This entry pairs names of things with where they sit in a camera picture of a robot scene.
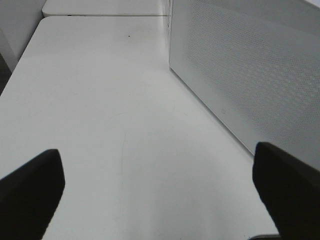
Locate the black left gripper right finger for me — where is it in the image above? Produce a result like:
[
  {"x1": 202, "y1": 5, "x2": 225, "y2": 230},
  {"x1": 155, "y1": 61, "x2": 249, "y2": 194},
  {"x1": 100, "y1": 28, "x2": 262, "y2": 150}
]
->
[{"x1": 252, "y1": 142, "x2": 320, "y2": 240}]

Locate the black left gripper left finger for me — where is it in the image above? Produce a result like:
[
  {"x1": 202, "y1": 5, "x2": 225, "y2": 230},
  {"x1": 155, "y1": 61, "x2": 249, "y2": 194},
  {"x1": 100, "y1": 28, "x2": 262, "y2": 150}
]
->
[{"x1": 0, "y1": 149, "x2": 66, "y2": 240}]

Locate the white microwave door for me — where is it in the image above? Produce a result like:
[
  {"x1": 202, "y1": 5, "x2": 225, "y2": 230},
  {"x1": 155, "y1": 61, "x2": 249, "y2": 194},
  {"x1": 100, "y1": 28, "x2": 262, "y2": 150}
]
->
[{"x1": 169, "y1": 0, "x2": 320, "y2": 169}]

